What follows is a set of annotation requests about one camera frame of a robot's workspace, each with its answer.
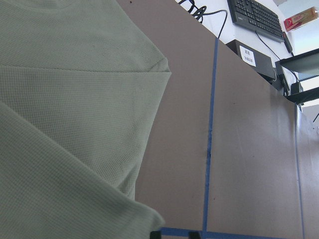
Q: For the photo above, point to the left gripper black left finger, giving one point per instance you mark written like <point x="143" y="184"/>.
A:
<point x="155" y="235"/>

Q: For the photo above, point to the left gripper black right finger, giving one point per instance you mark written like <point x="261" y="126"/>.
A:
<point x="194" y="235"/>

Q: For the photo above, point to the olive green long-sleeve shirt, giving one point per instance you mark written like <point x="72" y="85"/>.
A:
<point x="80" y="86"/>

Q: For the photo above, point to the black box with white label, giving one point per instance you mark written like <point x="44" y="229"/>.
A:
<point x="260" y="62"/>

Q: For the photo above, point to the black computer keyboard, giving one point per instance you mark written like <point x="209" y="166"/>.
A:
<point x="252" y="15"/>

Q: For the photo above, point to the red and tan carton box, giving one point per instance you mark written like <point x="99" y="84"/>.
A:
<point x="302" y="18"/>

